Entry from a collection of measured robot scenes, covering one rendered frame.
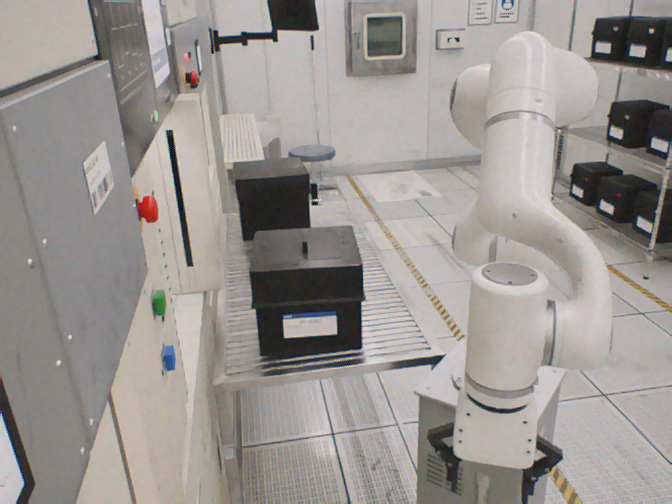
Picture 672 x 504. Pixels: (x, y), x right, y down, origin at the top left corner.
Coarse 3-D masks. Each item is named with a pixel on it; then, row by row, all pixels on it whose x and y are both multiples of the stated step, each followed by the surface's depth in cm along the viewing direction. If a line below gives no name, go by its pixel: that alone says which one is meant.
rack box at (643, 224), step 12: (648, 192) 366; (660, 192) 363; (636, 204) 371; (648, 204) 360; (636, 216) 373; (648, 216) 361; (636, 228) 374; (648, 228) 361; (660, 228) 352; (660, 240) 355
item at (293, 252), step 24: (264, 240) 161; (288, 240) 160; (312, 240) 160; (336, 240) 159; (264, 264) 146; (288, 264) 146; (312, 264) 145; (336, 264) 145; (360, 264) 144; (264, 288) 144; (288, 288) 145; (312, 288) 145; (336, 288) 146; (360, 288) 147
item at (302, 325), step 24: (264, 312) 148; (288, 312) 148; (312, 312) 149; (336, 312) 149; (360, 312) 150; (264, 336) 151; (288, 336) 151; (312, 336) 152; (336, 336) 152; (360, 336) 153
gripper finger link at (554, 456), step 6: (540, 438) 73; (540, 444) 73; (546, 444) 73; (552, 444) 74; (540, 450) 73; (546, 450) 73; (552, 450) 73; (558, 450) 73; (546, 456) 74; (552, 456) 73; (558, 456) 73; (546, 462) 74; (552, 462) 73; (558, 462) 73
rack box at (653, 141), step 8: (656, 112) 347; (664, 112) 343; (656, 120) 347; (664, 120) 340; (648, 128) 353; (656, 128) 346; (664, 128) 341; (648, 136) 356; (656, 136) 348; (664, 136) 342; (648, 144) 356; (656, 144) 349; (664, 144) 342; (648, 152) 358; (656, 152) 350; (664, 152) 343
